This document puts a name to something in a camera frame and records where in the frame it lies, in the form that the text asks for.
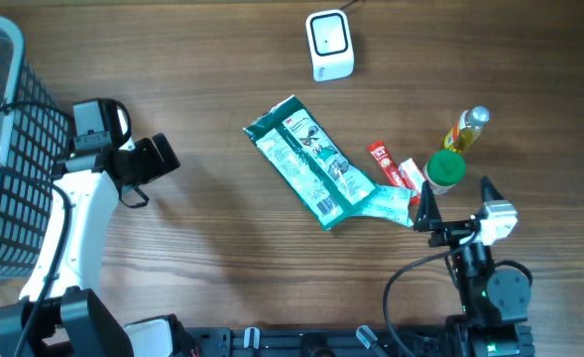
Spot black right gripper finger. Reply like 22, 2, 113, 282
413, 180, 441, 229
480, 176, 504, 203

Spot pale green snack packet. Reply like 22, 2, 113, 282
354, 185, 414, 227

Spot red white tissue pack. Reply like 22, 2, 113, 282
398, 158, 425, 194

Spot green lid small jar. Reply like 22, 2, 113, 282
423, 150, 466, 194

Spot yellow oil bottle silver cap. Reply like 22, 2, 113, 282
442, 106, 490, 155

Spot red Nescafe coffee stick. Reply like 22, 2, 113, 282
368, 141, 419, 205

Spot green 3M gloves package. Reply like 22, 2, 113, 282
244, 95, 379, 230

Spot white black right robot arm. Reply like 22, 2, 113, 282
414, 177, 535, 357

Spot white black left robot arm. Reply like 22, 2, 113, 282
0, 132, 197, 356

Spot white barcode scanner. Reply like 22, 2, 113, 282
305, 9, 355, 82

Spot grey plastic shopping basket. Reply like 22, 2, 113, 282
0, 17, 70, 280

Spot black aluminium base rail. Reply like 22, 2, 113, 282
181, 324, 535, 357

